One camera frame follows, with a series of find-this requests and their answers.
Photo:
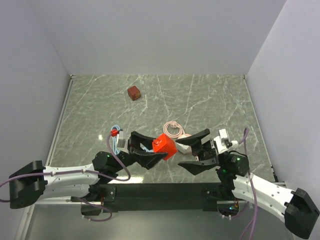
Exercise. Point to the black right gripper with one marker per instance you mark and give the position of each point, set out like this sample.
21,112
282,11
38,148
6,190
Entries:
207,155

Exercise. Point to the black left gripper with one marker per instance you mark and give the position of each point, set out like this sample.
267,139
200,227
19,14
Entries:
147,160

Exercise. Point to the white square socket adapter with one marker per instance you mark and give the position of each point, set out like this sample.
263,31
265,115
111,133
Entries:
184,149

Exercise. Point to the red cube socket adapter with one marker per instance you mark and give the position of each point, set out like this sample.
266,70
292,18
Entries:
164,144

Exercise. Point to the blue power strip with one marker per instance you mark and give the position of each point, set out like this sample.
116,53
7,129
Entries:
147,150

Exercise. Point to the pink round power strip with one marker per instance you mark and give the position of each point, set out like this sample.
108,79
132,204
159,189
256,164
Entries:
182,136

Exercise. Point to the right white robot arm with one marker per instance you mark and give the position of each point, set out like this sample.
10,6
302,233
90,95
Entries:
294,208

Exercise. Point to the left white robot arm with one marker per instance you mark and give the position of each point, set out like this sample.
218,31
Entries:
36,181

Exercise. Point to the black base beam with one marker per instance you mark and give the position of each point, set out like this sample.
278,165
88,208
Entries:
159,196

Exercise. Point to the dark red cube adapter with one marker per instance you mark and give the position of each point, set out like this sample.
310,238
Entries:
134,93

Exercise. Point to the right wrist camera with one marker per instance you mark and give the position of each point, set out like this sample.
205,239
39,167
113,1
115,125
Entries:
223,142

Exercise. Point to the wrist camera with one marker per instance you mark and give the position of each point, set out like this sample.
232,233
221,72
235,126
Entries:
223,142
120,142

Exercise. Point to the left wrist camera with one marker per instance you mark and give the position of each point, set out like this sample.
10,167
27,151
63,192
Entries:
120,142

